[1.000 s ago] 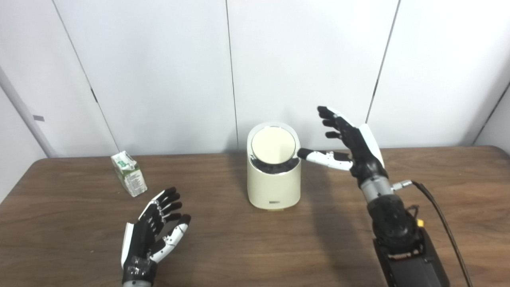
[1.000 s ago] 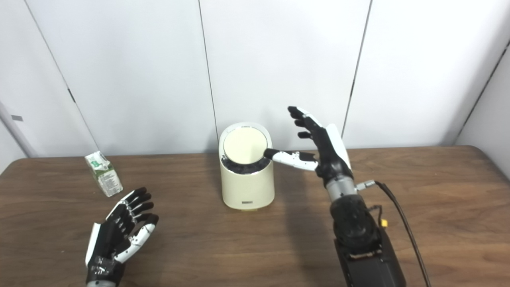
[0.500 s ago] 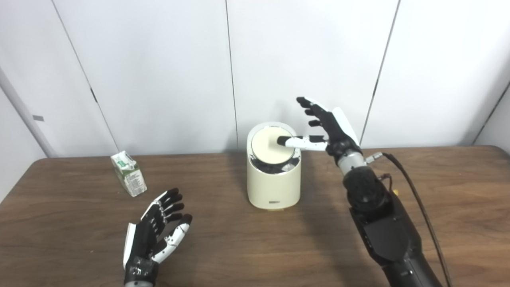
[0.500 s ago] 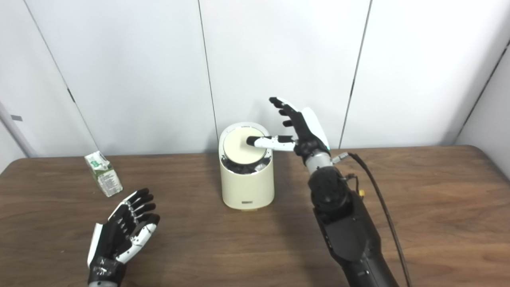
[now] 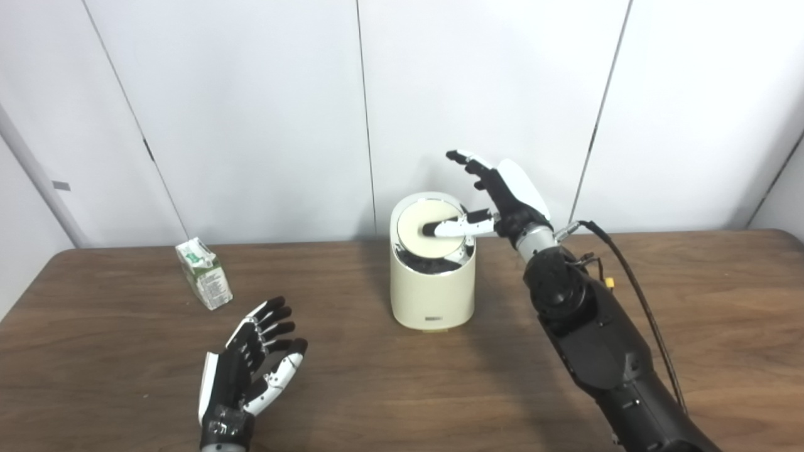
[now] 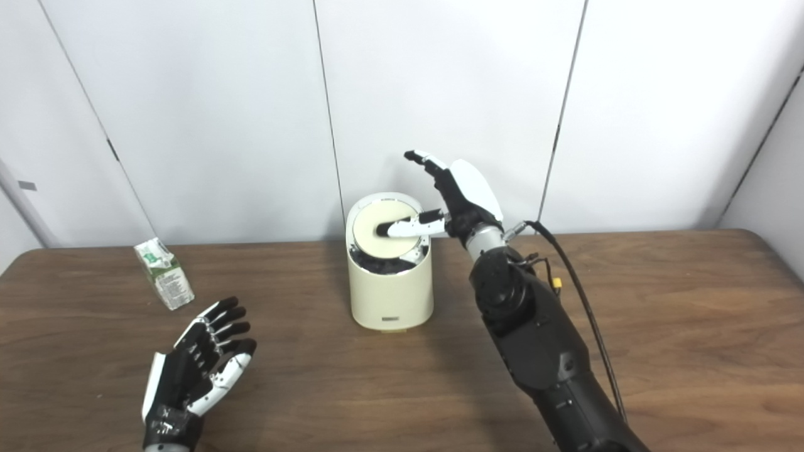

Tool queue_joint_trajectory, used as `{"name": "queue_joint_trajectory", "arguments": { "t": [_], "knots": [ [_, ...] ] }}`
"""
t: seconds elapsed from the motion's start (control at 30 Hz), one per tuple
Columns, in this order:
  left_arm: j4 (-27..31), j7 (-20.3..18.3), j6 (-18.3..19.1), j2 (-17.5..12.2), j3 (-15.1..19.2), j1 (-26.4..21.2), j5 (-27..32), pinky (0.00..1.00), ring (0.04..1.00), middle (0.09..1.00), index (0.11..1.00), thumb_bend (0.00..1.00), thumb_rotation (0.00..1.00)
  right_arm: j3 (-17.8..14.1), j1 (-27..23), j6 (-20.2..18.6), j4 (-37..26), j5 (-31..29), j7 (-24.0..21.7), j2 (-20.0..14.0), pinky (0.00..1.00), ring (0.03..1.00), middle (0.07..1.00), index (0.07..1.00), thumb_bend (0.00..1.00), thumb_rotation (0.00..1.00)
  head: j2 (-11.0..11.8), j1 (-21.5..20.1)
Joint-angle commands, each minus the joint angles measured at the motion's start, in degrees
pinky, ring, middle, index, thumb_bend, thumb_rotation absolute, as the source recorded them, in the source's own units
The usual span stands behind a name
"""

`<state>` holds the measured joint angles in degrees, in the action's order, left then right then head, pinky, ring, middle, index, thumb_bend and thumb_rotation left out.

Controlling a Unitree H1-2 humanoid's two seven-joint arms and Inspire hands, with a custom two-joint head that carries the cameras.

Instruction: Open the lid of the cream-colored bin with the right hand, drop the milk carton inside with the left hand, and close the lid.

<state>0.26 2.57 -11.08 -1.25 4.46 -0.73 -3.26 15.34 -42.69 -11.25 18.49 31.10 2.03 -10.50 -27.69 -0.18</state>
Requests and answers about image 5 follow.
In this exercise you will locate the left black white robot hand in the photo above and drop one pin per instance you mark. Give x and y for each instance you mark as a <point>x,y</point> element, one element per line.
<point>229,386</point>

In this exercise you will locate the cream-colored round bin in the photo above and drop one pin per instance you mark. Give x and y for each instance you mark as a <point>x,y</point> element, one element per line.
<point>430,295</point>

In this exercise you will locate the small gray wall label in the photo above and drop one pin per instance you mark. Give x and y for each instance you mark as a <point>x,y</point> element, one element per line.
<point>61,186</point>

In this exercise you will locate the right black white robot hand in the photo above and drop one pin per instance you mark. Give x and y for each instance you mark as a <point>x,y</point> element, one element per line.
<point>518,201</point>

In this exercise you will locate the black bin liner bag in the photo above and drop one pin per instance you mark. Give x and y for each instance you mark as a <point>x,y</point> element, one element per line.
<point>433,265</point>

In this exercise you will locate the black wall panel hinge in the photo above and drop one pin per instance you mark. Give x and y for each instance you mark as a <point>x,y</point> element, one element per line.
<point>149,150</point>

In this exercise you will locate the cream round bin lid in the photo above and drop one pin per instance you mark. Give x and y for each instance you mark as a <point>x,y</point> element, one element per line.
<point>414,242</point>

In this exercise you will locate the green white milk carton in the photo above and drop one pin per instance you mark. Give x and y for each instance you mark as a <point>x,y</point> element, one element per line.
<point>210,279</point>

